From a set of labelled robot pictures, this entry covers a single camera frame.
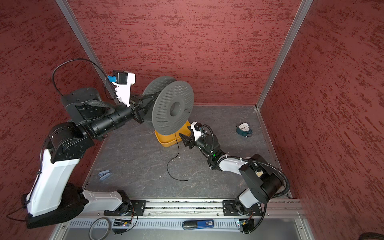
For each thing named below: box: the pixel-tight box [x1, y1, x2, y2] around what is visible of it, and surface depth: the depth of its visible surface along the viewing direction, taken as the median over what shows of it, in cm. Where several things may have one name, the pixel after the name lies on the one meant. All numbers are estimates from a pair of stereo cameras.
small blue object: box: [98, 170, 112, 181], surface depth 85 cm
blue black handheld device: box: [182, 219, 215, 231], surface depth 68 cm
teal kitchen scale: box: [236, 122, 253, 138], surface depth 105 cm
